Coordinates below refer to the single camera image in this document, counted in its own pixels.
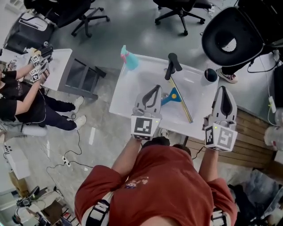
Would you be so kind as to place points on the white power strip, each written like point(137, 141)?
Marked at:
point(272, 104)
point(66, 161)

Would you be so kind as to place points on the person's dark trousers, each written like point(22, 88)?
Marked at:
point(154, 141)

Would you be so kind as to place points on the person's left forearm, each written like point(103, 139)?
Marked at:
point(127, 156)

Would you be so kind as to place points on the person's right forearm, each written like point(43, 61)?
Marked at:
point(207, 165)

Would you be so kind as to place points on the cluttered equipment shelf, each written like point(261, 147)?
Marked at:
point(44, 207)

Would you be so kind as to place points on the black office chair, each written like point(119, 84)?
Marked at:
point(212, 44)
point(181, 13)
point(66, 13)

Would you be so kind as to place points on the person's red shirt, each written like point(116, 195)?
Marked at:
point(168, 187)

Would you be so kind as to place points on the clear plastic bag of cans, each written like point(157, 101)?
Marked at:
point(274, 136)

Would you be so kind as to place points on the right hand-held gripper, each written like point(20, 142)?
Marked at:
point(223, 136)

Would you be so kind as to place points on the white paper sheet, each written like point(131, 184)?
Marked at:
point(92, 135)

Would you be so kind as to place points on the white box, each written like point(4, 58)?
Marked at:
point(17, 161)

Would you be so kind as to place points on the white chair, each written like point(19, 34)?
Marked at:
point(33, 130)

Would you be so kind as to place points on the teal spray bottle pink nozzle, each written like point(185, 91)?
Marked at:
point(132, 61)

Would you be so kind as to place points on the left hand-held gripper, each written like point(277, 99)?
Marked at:
point(144, 128)

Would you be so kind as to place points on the person's left white shoe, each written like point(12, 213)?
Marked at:
point(164, 133)

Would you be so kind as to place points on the black cabinet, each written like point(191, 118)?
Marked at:
point(279, 88)

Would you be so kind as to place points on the blue yellow squeegee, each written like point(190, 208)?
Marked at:
point(173, 96)

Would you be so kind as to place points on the black faucet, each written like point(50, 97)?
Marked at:
point(171, 66)

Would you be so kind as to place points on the wooden cabinet with white sink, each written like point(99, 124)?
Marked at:
point(194, 92)

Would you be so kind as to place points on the cluttered white table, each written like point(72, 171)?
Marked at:
point(22, 57)

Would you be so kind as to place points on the blue grey bag pile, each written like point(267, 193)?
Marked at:
point(261, 187)

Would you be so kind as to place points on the wooden slatted platform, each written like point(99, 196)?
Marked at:
point(249, 141)

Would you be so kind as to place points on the white table grey frame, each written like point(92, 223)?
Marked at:
point(59, 66)

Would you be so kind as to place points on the dark grey box unit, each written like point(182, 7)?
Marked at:
point(28, 37)

